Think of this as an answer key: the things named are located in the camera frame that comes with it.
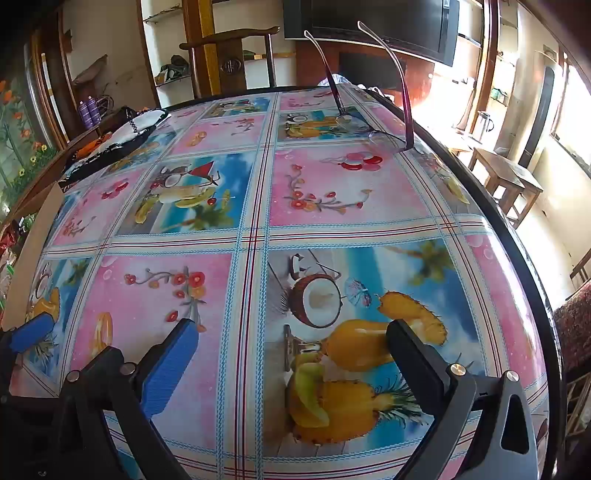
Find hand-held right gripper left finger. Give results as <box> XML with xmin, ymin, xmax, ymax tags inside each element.
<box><xmin>51</xmin><ymin>318</ymin><xmax>200</xmax><ymax>480</ymax></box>

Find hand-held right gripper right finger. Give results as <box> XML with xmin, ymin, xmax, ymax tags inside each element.
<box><xmin>386</xmin><ymin>318</ymin><xmax>539</xmax><ymax>480</ymax></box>

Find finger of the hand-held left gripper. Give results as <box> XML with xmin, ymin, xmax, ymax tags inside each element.
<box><xmin>0</xmin><ymin>312</ymin><xmax>55</xmax><ymax>370</ymax></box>

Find pile of snack packets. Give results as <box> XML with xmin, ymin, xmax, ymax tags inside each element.
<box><xmin>0</xmin><ymin>215</ymin><xmax>38</xmax><ymax>315</ymax></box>

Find red patterned seat cushion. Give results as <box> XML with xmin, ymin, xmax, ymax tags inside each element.
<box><xmin>551</xmin><ymin>281</ymin><xmax>591</xmax><ymax>370</ymax></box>

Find printed fruit tablecloth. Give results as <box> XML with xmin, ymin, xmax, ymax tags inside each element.
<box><xmin>23</xmin><ymin>90</ymin><xmax>555</xmax><ymax>480</ymax></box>

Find wooden stool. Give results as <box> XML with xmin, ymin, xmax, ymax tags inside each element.
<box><xmin>468</xmin><ymin>148</ymin><xmax>544</xmax><ymax>229</ymax></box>

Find orange black white bag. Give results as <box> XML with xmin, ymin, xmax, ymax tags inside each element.
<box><xmin>58</xmin><ymin>106</ymin><xmax>169</xmax><ymax>188</ymax></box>

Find eyeglasses with dark red arms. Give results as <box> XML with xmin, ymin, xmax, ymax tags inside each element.
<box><xmin>304</xmin><ymin>21</ymin><xmax>416</xmax><ymax>153</ymax></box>

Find glass kettle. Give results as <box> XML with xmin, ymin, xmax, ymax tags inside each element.
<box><xmin>475</xmin><ymin>111</ymin><xmax>495</xmax><ymax>144</ymax></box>

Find dark grey bundle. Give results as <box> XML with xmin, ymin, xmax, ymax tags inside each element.
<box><xmin>159</xmin><ymin>55</ymin><xmax>191</xmax><ymax>86</ymax></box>

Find white plastic bag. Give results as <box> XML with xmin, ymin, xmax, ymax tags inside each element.
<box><xmin>318</xmin><ymin>73</ymin><xmax>370</xmax><ymax>90</ymax></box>

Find wooden chair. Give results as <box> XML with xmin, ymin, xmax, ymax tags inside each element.
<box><xmin>179</xmin><ymin>26</ymin><xmax>281</xmax><ymax>100</ymax></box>

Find black flat television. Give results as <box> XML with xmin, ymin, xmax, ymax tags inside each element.
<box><xmin>283</xmin><ymin>0</ymin><xmax>461</xmax><ymax>66</ymax></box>

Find flower wall poster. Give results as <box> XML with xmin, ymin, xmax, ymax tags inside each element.
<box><xmin>0</xmin><ymin>78</ymin><xmax>58</xmax><ymax>199</ymax></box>

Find white wall shelf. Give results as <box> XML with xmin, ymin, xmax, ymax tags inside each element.
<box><xmin>141</xmin><ymin>0</ymin><xmax>287</xmax><ymax>107</ymax></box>

